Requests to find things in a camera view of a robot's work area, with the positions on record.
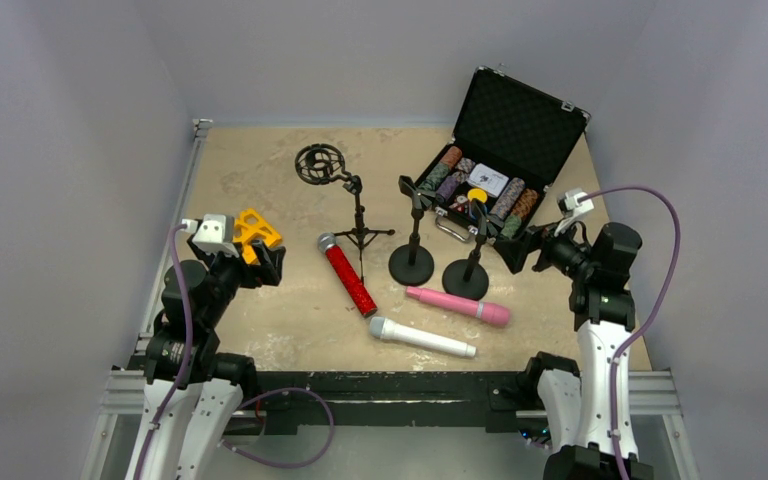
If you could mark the yellow dealer button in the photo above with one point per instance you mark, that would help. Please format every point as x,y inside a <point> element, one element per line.
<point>477,194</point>

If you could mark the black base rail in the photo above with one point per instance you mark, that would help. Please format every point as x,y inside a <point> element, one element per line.
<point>495,401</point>

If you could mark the left black round-base stand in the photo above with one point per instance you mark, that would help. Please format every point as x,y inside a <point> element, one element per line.
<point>412,264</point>

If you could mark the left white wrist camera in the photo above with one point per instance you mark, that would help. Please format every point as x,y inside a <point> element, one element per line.
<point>214,235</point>

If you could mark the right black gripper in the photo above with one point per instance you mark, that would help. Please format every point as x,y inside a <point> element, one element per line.
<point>533,244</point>

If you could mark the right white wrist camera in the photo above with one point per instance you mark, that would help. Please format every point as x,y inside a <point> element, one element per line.
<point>574,205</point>

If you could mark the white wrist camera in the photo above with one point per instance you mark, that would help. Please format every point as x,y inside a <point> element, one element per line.
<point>574,205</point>
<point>214,235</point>

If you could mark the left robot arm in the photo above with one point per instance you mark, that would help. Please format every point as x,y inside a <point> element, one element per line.
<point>191,389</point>

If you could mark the white card deck box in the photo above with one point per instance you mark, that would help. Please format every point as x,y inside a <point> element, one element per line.
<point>487,179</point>

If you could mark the yellow plastic bracket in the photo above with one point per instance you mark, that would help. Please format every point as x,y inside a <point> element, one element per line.
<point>249,226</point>

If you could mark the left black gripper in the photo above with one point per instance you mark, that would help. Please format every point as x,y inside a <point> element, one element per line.
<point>251,259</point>

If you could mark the red glitter microphone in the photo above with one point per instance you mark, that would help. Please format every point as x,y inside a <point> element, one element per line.
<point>350,280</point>

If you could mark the black poker chip case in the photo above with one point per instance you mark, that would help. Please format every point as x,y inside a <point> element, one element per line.
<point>517,131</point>

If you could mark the right black round-base stand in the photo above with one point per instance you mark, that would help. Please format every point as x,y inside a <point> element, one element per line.
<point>466,278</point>

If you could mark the pink microphone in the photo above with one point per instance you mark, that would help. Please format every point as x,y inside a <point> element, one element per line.
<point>488,312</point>

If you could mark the white microphone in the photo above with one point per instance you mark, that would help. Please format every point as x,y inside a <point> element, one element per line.
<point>388,330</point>

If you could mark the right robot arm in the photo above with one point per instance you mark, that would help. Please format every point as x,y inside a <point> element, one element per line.
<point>587,401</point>

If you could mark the black round-base stand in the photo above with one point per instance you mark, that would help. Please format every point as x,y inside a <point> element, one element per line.
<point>466,278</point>
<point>412,264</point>

